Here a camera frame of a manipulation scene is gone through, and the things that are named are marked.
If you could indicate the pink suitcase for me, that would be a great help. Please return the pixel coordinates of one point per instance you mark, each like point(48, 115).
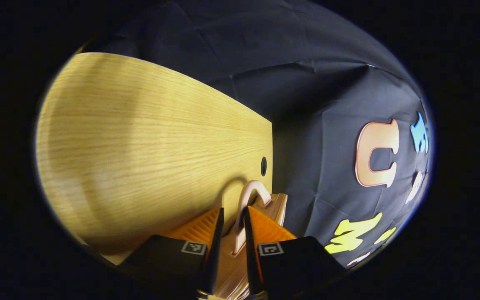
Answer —
point(233, 266)

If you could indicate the black backdrop cloth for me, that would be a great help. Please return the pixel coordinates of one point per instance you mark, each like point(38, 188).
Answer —
point(315, 104)

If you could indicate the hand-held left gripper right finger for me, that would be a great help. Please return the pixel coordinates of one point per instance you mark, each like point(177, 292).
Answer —
point(249, 250)

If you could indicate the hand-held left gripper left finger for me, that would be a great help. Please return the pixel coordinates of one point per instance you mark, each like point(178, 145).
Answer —
point(217, 250)

